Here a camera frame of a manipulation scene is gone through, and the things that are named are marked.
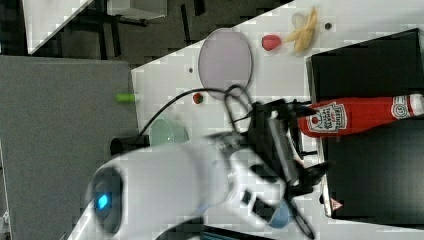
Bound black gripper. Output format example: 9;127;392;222
248;99;331;197

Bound red ketchup bottle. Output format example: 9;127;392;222
297;94;423;138

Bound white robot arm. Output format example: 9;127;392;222
64;100;328;240

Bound black toaster oven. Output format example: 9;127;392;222
306;28;423;229

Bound blue round bowl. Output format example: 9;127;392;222
268;200;293;229

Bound peeled banana toy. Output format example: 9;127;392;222
284;7;318;53

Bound large red strawberry toy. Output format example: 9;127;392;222
261;35;281;51

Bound small red strawberry toy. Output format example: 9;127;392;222
193;93;204;104

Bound grey round plate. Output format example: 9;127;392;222
198;28;253;91

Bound green cup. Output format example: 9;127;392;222
149;119;189;146

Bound black cylinder at left edge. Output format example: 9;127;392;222
110;135;150;156

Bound green marker pen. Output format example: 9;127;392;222
116;93;140;102

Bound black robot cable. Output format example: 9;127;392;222
136;84;254;138

